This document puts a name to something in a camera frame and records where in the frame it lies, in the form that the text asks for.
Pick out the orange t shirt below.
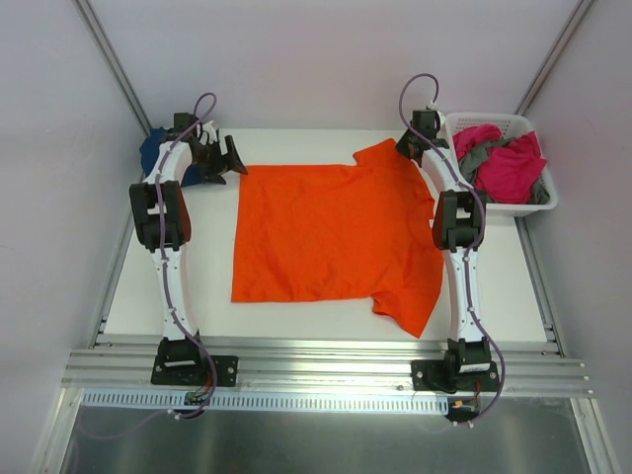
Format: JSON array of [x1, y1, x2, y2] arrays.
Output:
[[231, 138, 443, 338]]

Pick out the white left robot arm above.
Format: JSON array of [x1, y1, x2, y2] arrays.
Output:
[[128, 113, 248, 391]]

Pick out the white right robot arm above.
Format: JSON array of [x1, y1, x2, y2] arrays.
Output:
[[396, 109, 501, 394]]

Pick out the blue folded t shirt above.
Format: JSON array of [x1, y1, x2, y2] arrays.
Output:
[[139, 127, 202, 188]]

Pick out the grey t shirt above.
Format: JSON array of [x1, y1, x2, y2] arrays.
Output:
[[456, 136, 551, 205]]

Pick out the pink t shirt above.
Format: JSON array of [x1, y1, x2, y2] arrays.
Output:
[[452, 123, 548, 204]]

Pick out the white plastic basket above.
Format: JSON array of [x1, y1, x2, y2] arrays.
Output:
[[446, 113, 558, 217]]

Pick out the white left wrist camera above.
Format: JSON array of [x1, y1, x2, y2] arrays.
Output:
[[196, 120, 220, 146]]

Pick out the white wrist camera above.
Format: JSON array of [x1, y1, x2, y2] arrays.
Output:
[[196, 120, 220, 146], [427, 101, 445, 128]]

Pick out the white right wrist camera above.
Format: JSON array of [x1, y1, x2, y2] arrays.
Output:
[[427, 101, 445, 128]]

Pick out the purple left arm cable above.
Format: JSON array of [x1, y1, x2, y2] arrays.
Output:
[[78, 92, 221, 440]]

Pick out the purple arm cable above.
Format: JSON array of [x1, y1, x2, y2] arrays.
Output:
[[398, 73, 508, 435], [78, 92, 221, 440]]

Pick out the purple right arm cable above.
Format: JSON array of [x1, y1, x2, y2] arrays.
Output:
[[398, 73, 508, 435]]

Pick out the left corner aluminium post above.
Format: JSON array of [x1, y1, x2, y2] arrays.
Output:
[[71, 0, 152, 136]]

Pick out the corner aluminium post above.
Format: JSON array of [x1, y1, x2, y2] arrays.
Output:
[[513, 0, 597, 116], [71, 0, 152, 136]]

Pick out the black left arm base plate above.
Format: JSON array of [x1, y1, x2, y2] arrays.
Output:
[[150, 355, 239, 387]]

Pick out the right corner aluminium post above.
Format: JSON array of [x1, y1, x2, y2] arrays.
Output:
[[513, 0, 597, 116]]

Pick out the aluminium front mounting rail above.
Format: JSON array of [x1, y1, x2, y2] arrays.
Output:
[[61, 335, 597, 398]]

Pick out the white slotted cable duct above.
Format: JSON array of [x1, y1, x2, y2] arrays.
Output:
[[81, 389, 448, 416]]

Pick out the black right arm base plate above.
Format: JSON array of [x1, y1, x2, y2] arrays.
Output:
[[411, 359, 500, 394]]

